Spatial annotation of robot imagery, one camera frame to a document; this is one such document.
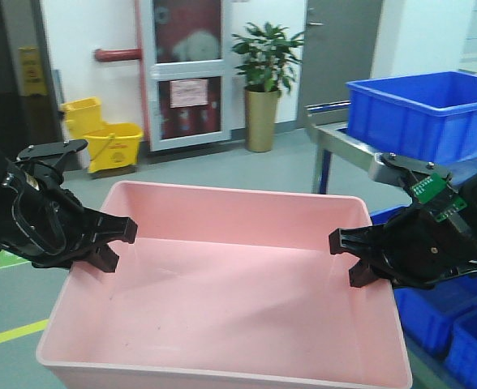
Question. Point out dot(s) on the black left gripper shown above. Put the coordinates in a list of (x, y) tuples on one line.
[(49, 225)]

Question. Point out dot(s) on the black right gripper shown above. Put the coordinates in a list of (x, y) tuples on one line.
[(421, 251)]

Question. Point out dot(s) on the pink plastic bin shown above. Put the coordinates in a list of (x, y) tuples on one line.
[(226, 289)]

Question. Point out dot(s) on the blue bin lower shelf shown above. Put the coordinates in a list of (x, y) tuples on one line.
[(441, 324)]

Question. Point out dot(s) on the blue crate on shelf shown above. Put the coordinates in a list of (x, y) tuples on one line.
[(430, 117)]

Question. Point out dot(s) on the yellow mop bucket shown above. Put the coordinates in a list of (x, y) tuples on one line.
[(110, 145)]

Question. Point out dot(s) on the red pipe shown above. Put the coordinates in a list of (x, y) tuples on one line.
[(117, 55)]

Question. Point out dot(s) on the plant in gold pot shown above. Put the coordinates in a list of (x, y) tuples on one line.
[(268, 60)]

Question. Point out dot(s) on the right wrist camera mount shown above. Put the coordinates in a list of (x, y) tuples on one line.
[(397, 170)]

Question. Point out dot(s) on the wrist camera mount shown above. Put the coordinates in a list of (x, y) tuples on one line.
[(397, 170), (54, 154)]

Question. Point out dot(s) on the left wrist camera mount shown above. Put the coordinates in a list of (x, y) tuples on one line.
[(54, 154)]

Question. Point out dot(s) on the metal shelf frame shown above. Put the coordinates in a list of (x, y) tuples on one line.
[(332, 139)]

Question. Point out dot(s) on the fire hose cabinet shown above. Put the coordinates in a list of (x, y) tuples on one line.
[(186, 71)]

